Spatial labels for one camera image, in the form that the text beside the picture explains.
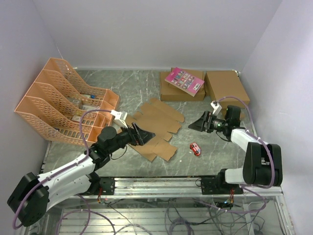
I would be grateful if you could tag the orange plastic file organizer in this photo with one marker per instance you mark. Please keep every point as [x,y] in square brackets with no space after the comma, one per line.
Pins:
[62,107]

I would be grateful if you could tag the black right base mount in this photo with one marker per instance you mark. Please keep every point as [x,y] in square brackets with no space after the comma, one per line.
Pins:
[215,186]

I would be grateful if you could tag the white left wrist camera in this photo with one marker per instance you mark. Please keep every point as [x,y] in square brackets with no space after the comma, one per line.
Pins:
[120,118]

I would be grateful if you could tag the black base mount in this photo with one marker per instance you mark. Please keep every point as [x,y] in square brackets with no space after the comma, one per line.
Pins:
[106,186]
[215,186]

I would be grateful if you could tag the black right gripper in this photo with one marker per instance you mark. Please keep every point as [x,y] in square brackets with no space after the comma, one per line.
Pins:
[204,123]

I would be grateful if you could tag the red toy ambulance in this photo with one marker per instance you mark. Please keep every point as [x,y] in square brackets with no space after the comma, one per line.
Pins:
[195,148]

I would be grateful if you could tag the aluminium mounting rail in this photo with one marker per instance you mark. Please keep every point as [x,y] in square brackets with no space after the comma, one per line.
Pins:
[124,187]

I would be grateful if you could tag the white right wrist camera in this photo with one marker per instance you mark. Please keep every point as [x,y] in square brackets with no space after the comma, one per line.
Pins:
[216,107]

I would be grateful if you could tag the large closed cardboard box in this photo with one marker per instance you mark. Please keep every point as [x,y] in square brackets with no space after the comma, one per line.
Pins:
[219,84]

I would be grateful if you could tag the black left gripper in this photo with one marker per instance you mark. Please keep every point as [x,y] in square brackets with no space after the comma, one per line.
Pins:
[142,137]

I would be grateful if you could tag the closed cardboard box under book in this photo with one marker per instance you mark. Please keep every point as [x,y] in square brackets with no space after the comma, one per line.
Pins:
[170,93]

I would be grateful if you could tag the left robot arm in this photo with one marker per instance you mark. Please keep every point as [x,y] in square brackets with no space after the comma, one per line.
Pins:
[34,195]

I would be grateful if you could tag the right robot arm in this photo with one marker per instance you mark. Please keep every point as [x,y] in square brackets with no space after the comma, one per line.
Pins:
[263,161]

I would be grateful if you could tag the pink book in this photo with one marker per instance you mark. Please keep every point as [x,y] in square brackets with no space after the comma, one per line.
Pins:
[189,81]

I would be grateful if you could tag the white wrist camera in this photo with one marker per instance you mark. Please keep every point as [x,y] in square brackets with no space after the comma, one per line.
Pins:
[216,107]
[120,118]

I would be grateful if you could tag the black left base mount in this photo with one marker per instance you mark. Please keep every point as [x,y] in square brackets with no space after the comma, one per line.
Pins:
[106,186]

